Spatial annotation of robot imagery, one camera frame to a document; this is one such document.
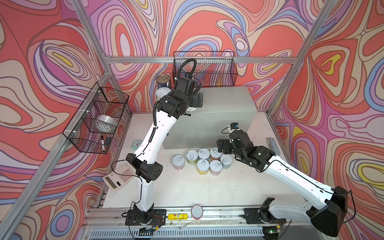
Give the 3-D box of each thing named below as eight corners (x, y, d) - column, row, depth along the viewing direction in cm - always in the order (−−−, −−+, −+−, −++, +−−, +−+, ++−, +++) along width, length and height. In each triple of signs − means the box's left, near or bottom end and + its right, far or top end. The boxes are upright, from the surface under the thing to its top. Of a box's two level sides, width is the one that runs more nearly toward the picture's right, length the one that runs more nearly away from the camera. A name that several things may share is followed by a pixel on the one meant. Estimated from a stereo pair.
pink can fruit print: (209, 175, 89) (210, 171, 84) (208, 164, 94) (209, 160, 89) (221, 175, 89) (223, 171, 84) (220, 164, 94) (221, 160, 89)
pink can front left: (172, 170, 91) (171, 166, 87) (173, 159, 96) (172, 154, 91) (184, 170, 91) (184, 166, 87) (185, 159, 96) (184, 154, 91)
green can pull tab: (186, 164, 93) (186, 160, 89) (186, 154, 98) (186, 149, 93) (198, 164, 93) (198, 160, 89) (197, 154, 98) (198, 149, 93)
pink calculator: (104, 180, 87) (101, 178, 84) (126, 162, 95) (124, 159, 92) (114, 192, 83) (111, 190, 80) (136, 172, 90) (135, 169, 87)
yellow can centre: (196, 175, 89) (197, 171, 84) (196, 163, 94) (196, 159, 89) (209, 175, 89) (210, 171, 84) (208, 163, 94) (209, 159, 89)
